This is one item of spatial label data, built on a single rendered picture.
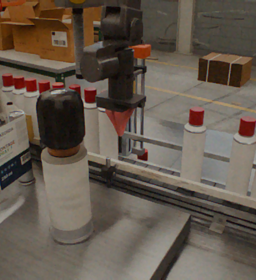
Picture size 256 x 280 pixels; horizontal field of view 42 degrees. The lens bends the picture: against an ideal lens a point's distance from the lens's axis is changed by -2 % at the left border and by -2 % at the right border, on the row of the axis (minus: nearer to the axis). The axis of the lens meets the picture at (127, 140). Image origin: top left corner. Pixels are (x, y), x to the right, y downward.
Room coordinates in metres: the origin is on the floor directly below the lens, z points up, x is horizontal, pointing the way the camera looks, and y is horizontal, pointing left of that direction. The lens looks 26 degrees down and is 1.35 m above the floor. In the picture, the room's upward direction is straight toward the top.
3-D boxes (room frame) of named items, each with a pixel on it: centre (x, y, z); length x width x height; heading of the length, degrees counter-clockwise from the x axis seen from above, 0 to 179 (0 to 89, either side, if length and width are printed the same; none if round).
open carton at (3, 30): (3.15, 1.17, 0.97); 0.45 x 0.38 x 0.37; 145
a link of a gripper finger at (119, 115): (0.73, 0.03, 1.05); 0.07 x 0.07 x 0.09; 60
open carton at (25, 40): (2.93, 0.77, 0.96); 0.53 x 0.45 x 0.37; 144
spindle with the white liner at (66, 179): (0.54, 0.12, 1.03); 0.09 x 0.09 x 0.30
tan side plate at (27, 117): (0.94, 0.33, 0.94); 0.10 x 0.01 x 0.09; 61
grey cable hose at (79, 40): (0.99, 0.14, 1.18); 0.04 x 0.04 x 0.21
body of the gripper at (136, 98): (0.73, 0.02, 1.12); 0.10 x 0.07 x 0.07; 60
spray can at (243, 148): (0.64, -0.25, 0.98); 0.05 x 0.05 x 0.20
